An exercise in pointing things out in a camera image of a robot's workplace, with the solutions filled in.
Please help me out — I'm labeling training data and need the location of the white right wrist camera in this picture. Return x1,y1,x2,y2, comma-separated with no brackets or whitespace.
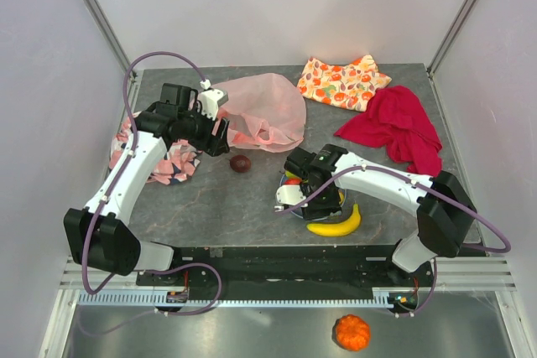
274,184,308,212

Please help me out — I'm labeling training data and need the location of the aluminium frame post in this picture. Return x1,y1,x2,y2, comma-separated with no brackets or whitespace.
427,0,479,77
82,0,130,70

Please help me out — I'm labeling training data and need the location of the yellow fake banana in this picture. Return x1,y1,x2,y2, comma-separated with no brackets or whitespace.
306,204,362,237

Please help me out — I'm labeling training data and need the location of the red cloth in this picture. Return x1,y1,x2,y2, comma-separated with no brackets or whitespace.
334,86,442,176

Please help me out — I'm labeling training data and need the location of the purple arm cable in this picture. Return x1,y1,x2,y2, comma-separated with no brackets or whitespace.
276,164,512,319
75,50,223,337

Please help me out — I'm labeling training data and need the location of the blue plate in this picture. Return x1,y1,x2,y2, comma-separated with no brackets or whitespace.
279,171,347,221

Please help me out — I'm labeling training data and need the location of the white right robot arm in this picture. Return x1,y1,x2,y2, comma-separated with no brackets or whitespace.
274,144,476,286

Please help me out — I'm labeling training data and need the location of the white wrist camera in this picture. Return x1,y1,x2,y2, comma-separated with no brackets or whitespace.
274,184,308,212
197,79,228,121

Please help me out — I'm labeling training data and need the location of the white slotted cable duct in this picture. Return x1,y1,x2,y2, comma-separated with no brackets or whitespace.
77,289,415,309

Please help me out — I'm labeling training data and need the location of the pink translucent plastic bag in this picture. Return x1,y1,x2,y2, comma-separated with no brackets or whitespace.
213,73,306,153

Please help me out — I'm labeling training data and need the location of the pink navy patterned cloth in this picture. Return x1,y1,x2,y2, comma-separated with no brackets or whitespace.
108,117,201,185

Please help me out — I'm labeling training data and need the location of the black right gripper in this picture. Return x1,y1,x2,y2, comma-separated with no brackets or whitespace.
296,181,343,221

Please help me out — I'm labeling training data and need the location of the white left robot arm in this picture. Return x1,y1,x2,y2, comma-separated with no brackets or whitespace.
63,84,229,285

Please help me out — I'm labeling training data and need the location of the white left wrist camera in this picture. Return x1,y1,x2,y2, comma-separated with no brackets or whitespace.
197,79,228,121

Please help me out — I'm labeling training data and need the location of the yellow floral cloth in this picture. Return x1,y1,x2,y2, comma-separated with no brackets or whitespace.
297,54,392,112

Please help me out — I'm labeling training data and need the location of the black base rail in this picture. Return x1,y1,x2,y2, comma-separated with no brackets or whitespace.
136,244,437,292

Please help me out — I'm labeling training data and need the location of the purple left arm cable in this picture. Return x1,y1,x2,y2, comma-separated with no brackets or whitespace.
75,50,223,337

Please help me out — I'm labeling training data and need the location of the red fake apple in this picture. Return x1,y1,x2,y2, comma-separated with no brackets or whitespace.
283,178,302,185

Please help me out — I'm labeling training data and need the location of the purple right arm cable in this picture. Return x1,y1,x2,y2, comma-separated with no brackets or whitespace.
276,164,512,319

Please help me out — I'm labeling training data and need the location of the orange fake pumpkin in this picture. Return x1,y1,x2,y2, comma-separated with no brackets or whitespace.
333,314,371,352

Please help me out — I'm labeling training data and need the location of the dark purple fake fruit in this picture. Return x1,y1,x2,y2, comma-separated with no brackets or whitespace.
229,154,252,174

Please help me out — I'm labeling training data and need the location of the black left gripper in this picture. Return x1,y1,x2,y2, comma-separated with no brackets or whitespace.
178,102,230,157

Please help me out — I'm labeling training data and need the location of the yellow fake mango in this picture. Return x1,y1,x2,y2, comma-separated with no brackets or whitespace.
338,190,346,205

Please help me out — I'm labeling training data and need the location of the left aluminium frame post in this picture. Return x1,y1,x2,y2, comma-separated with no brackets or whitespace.
82,0,130,70

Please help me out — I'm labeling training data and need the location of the right aluminium frame post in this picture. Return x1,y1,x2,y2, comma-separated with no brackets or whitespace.
427,0,479,77

